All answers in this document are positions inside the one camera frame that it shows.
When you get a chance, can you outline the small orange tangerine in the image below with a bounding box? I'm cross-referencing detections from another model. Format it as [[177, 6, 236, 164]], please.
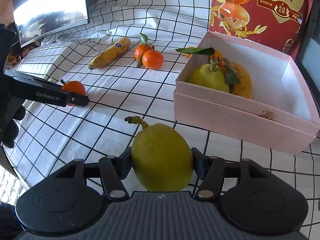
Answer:
[[60, 79, 86, 95]]

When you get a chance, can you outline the pink cardboard box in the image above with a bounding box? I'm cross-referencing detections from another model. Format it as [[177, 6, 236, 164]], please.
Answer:
[[174, 31, 319, 155]]

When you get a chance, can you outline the dark framed panel right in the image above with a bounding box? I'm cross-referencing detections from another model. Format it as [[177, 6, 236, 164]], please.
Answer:
[[294, 4, 320, 93]]

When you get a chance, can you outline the green pear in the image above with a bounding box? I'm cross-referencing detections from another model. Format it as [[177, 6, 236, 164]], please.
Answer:
[[186, 58, 229, 93], [125, 116, 193, 192]]

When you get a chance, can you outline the yellow banana with sticker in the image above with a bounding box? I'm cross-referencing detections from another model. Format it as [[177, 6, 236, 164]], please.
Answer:
[[88, 37, 131, 70]]

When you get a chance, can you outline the red snack bag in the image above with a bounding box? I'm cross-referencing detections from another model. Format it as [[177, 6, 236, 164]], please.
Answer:
[[209, 0, 313, 58]]

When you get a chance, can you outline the green pear in box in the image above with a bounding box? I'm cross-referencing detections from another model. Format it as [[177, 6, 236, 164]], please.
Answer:
[[186, 58, 229, 93]]

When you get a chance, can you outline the black gloved hand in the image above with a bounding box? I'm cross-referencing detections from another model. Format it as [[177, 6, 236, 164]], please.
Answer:
[[1, 105, 26, 148]]

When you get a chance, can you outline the black white grid tablecloth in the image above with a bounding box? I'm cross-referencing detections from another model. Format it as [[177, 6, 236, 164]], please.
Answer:
[[6, 0, 319, 238]]

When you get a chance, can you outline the orange tangerine front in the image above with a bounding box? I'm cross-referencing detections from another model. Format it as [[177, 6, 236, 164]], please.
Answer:
[[142, 50, 164, 69]]

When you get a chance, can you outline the tangerine with green leaf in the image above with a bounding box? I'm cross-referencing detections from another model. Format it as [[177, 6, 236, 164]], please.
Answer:
[[135, 33, 155, 68]]

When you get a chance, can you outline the tangerine with leaves in box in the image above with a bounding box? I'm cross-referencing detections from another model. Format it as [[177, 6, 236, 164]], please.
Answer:
[[175, 47, 240, 85]]

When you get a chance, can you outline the black monitor screen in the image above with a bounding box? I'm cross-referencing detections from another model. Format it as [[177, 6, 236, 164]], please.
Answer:
[[12, 0, 89, 47]]

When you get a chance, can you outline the yellow banana in box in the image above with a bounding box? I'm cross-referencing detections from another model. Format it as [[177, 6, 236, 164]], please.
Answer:
[[231, 62, 253, 99]]

